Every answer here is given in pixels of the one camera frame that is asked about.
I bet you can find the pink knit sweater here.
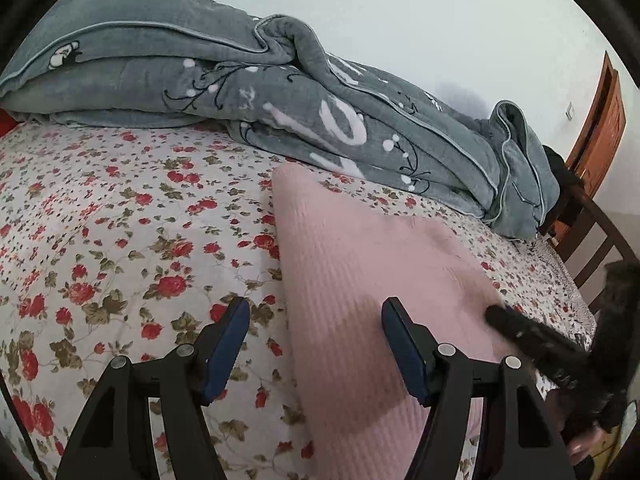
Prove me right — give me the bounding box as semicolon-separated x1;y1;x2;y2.
272;164;513;479

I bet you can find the person's right hand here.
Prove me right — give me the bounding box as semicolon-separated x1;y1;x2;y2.
546;389;611;466

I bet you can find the wooden bed footboard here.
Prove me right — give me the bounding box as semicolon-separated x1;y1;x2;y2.
540;184;639;289

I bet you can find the floral bed sheet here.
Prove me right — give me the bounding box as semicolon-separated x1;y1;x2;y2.
0;119;599;480

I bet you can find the black garment on footboard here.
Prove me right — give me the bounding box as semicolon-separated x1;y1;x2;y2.
542;145;584;240

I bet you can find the wooden door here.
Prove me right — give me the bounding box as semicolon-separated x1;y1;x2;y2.
565;52;626;198

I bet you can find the red pillow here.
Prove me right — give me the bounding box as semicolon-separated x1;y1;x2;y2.
0;110;20;136

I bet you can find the grey floral blanket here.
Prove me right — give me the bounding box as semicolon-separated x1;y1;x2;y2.
1;0;560;240

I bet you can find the white wall switch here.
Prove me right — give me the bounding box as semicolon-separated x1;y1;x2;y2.
565;102;574;122

